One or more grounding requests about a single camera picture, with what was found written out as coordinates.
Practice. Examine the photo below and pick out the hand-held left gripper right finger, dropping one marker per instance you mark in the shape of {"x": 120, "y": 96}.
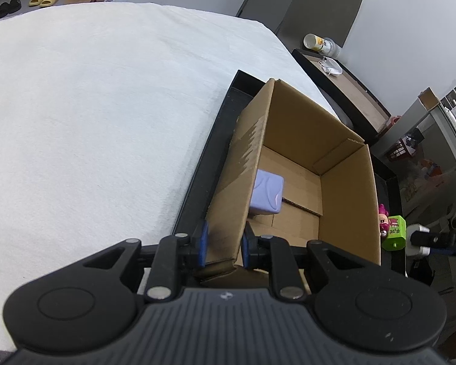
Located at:
{"x": 246, "y": 249}

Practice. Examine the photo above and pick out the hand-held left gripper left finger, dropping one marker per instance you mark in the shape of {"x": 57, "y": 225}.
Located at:
{"x": 203, "y": 244}

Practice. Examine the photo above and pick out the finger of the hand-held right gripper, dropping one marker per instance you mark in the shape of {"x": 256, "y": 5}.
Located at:
{"x": 446, "y": 240}

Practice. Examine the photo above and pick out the white plastic block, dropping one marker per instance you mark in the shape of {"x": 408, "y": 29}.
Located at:
{"x": 418, "y": 229}

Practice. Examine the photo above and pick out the green box toy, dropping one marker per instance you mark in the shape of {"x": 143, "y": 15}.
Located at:
{"x": 397, "y": 234}

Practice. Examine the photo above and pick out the purple cube toy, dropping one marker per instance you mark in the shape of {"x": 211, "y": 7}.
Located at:
{"x": 266, "y": 192}

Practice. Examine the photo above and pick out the pink monster toy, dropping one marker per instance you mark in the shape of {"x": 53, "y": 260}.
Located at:
{"x": 383, "y": 221}

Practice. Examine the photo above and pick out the brown cardboard box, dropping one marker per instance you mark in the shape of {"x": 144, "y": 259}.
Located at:
{"x": 345, "y": 205}

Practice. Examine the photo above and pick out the black tray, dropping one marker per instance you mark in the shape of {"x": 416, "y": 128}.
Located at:
{"x": 212, "y": 159}

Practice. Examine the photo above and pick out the red basket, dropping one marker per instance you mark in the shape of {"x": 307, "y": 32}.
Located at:
{"x": 399, "y": 152}

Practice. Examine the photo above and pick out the dark wooden nightstand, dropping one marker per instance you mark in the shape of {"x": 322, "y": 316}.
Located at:
{"x": 353, "y": 91}

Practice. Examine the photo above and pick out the white face mask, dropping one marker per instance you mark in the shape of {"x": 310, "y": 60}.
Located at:
{"x": 331, "y": 67}

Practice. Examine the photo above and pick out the grey padded headboard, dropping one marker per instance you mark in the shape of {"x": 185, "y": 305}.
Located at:
{"x": 311, "y": 0}

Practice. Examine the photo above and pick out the yellow slipper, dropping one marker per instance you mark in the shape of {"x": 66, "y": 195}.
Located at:
{"x": 37, "y": 0}
{"x": 50, "y": 0}

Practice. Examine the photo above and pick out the black slipper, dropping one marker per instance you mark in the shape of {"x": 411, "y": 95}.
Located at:
{"x": 13, "y": 4}
{"x": 2, "y": 10}

